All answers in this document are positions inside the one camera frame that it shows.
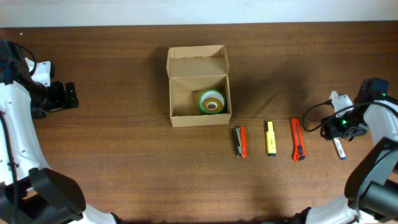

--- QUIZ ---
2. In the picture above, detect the brown cardboard box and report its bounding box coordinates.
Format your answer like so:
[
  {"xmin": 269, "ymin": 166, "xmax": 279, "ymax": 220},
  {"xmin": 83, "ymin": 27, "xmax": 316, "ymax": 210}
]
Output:
[{"xmin": 166, "ymin": 45, "xmax": 232, "ymax": 128}]

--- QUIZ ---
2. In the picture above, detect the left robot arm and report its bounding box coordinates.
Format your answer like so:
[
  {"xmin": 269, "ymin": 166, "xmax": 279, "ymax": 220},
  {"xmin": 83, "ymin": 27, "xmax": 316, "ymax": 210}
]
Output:
[{"xmin": 1, "ymin": 40, "xmax": 122, "ymax": 224}]

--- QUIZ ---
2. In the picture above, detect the yellow highlighter pen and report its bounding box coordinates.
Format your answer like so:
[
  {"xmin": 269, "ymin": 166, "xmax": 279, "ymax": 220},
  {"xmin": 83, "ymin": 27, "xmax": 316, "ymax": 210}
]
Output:
[{"xmin": 266, "ymin": 121, "xmax": 276, "ymax": 156}]

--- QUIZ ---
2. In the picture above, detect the orange utility knife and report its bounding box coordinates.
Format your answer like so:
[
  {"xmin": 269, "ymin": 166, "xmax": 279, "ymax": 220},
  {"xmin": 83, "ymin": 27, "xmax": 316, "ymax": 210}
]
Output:
[{"xmin": 290, "ymin": 118, "xmax": 305, "ymax": 162}]

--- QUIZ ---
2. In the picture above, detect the blue white marker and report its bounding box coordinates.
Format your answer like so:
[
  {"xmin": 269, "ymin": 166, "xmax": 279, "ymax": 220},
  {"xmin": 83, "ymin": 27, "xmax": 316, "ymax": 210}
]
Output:
[{"xmin": 333, "ymin": 138, "xmax": 346, "ymax": 160}]

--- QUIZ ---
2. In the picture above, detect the yellow tape roll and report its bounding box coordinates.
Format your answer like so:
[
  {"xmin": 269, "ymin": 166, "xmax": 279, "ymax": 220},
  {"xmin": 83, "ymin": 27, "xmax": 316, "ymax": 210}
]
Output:
[{"xmin": 201, "ymin": 98, "xmax": 223, "ymax": 114}]

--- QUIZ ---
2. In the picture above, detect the orange black stapler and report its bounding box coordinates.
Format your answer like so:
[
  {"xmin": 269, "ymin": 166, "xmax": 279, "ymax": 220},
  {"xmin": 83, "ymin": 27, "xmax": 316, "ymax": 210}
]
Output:
[{"xmin": 232, "ymin": 126, "xmax": 248, "ymax": 158}]

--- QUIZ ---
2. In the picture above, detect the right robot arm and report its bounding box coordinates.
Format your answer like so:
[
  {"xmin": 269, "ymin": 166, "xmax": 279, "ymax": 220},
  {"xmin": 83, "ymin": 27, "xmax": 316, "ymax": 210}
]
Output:
[{"xmin": 290, "ymin": 78, "xmax": 397, "ymax": 224}]

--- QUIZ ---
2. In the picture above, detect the green tape roll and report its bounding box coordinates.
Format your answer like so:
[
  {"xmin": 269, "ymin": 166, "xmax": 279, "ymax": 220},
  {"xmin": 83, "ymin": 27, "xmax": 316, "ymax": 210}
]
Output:
[{"xmin": 199, "ymin": 90, "xmax": 227, "ymax": 114}]

